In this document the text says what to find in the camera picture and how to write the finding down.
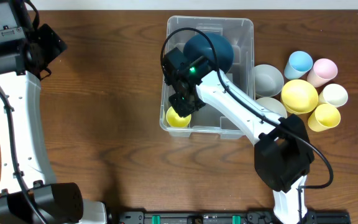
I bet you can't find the white small bowl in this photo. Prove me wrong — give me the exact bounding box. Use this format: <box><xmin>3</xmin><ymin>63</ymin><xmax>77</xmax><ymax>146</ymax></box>
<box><xmin>256</xmin><ymin>97</ymin><xmax>288</xmax><ymax>118</ymax></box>

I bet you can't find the yellow small bowl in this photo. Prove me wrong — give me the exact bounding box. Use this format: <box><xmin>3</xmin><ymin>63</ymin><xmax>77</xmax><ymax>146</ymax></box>
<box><xmin>280</xmin><ymin>79</ymin><xmax>318</xmax><ymax>114</ymax></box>

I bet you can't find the yellow cup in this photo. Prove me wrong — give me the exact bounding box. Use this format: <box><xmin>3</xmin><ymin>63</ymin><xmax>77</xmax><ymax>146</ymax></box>
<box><xmin>308</xmin><ymin>104</ymin><xmax>341</xmax><ymax>132</ymax></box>
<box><xmin>166</xmin><ymin>106</ymin><xmax>191</xmax><ymax>128</ymax></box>

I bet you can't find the clear plastic storage container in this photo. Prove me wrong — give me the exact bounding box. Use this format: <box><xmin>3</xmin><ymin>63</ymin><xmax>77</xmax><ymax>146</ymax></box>
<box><xmin>159</xmin><ymin>16</ymin><xmax>255</xmax><ymax>139</ymax></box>

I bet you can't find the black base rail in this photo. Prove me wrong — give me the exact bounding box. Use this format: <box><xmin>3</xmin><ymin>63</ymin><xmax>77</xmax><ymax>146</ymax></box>
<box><xmin>116</xmin><ymin>210</ymin><xmax>351</xmax><ymax>224</ymax></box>

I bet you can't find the yellow cup front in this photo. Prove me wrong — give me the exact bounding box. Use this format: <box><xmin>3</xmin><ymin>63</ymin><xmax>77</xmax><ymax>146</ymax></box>
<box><xmin>166</xmin><ymin>106</ymin><xmax>191</xmax><ymax>128</ymax></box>

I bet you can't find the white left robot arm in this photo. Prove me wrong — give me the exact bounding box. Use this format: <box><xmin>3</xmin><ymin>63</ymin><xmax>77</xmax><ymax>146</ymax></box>
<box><xmin>0</xmin><ymin>25</ymin><xmax>108</xmax><ymax>223</ymax></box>

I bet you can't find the pink cup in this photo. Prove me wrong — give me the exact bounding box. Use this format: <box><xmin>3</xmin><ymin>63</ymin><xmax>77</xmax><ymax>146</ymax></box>
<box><xmin>306</xmin><ymin>58</ymin><xmax>338</xmax><ymax>88</ymax></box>

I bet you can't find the cream white cup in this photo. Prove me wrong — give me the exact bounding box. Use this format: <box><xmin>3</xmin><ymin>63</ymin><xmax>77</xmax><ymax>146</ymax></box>
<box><xmin>318</xmin><ymin>83</ymin><xmax>349</xmax><ymax>108</ymax></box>

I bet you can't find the grey small bowl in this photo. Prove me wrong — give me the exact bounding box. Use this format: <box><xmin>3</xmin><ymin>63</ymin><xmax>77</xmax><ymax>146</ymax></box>
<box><xmin>254</xmin><ymin>64</ymin><xmax>284</xmax><ymax>97</ymax></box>

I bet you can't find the light blue cup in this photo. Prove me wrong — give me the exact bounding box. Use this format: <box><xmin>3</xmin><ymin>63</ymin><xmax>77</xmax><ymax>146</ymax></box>
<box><xmin>284</xmin><ymin>51</ymin><xmax>313</xmax><ymax>80</ymax></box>

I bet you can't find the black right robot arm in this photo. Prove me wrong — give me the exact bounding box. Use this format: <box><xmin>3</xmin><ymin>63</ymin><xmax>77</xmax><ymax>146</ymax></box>
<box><xmin>161</xmin><ymin>54</ymin><xmax>314</xmax><ymax>223</ymax></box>

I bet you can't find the dark blue bowl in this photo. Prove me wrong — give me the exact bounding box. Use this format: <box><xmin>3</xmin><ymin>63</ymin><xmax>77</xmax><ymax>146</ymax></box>
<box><xmin>183</xmin><ymin>33</ymin><xmax>234</xmax><ymax>73</ymax></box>

